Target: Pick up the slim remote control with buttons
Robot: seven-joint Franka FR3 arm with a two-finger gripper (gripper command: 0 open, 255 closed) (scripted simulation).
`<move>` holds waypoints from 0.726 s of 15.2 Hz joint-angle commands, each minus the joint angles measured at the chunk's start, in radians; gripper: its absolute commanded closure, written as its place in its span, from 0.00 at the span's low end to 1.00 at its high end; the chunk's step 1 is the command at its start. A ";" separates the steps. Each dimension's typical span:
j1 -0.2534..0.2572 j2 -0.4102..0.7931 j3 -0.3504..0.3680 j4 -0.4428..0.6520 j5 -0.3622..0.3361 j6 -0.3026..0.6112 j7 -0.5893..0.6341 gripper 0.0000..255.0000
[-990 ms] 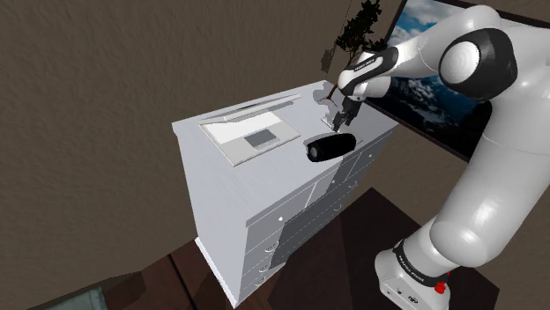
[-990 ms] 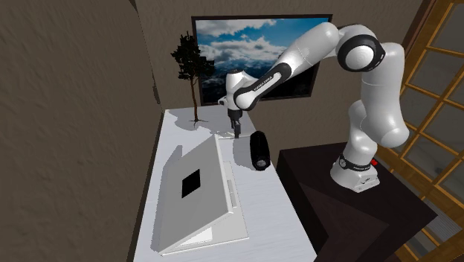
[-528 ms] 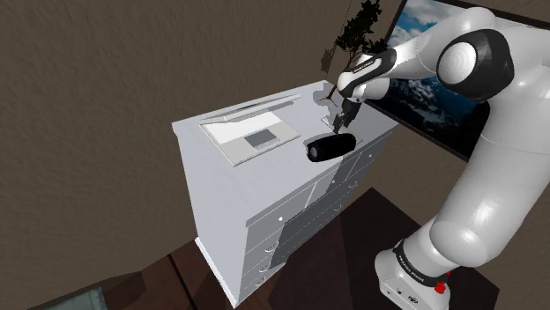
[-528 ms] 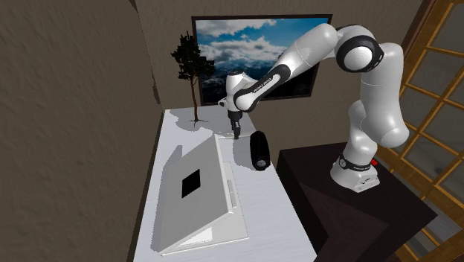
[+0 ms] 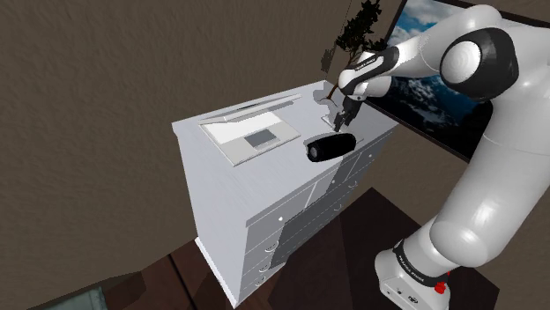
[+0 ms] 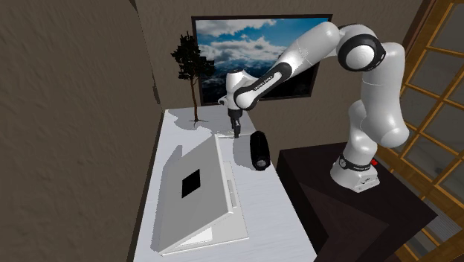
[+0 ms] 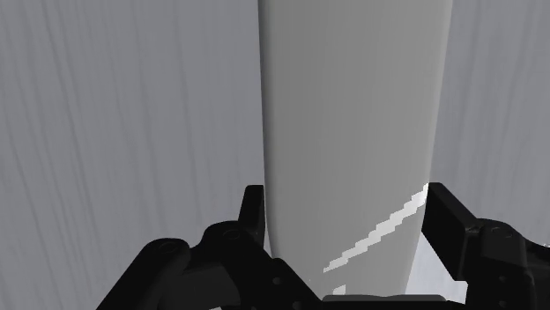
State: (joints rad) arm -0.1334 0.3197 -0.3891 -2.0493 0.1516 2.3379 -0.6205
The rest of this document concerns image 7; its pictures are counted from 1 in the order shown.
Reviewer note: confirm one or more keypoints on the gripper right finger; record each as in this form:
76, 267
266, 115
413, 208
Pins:
485, 257

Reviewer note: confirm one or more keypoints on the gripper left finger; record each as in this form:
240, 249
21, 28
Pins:
215, 266

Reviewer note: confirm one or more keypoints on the tall grey cylinder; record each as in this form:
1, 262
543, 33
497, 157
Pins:
348, 137

